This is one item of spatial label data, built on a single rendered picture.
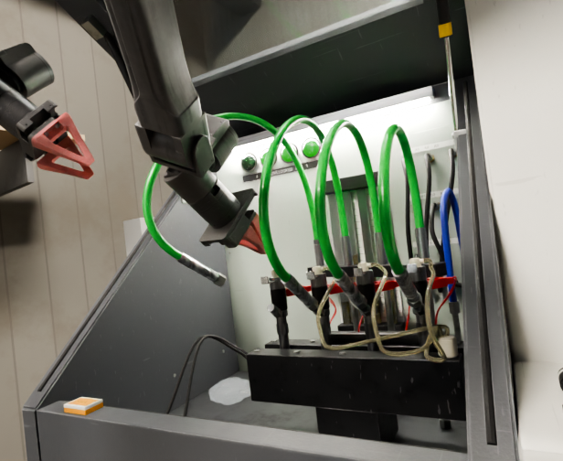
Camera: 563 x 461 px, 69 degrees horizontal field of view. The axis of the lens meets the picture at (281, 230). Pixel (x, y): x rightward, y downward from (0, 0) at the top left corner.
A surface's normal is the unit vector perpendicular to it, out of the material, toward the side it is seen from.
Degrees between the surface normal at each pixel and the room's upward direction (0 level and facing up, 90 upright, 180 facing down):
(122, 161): 90
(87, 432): 90
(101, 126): 90
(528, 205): 76
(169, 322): 90
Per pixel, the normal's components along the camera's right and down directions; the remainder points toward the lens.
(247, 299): -0.47, 0.04
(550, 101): -0.49, -0.21
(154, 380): 0.87, -0.12
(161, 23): 0.89, 0.36
